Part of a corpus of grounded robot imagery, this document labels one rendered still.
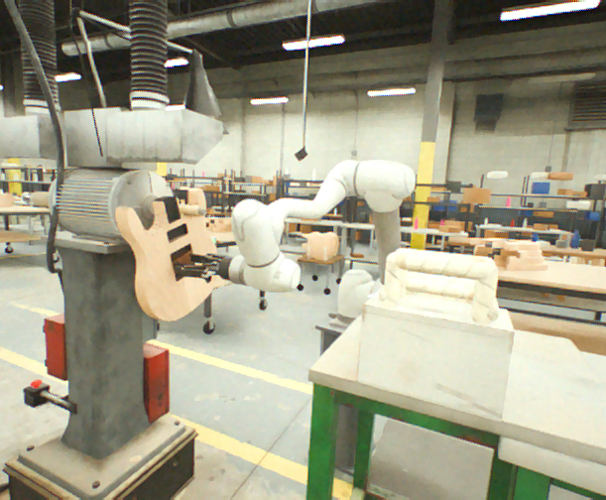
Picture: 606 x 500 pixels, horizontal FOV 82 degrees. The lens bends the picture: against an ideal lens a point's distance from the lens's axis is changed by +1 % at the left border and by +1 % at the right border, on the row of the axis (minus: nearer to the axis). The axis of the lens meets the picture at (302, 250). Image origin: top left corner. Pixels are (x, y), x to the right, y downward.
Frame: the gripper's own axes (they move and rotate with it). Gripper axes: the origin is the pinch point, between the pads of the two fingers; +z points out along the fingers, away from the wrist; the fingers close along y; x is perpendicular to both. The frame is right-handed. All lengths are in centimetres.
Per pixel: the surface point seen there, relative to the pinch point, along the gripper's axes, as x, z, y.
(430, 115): 10, -10, 716
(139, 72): 57, 6, 4
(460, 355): 1, -85, -21
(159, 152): 36.1, -4.5, -4.9
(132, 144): 38.5, 5.9, -4.2
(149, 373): -53, 30, -3
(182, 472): -101, 19, -9
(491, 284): 14, -88, -17
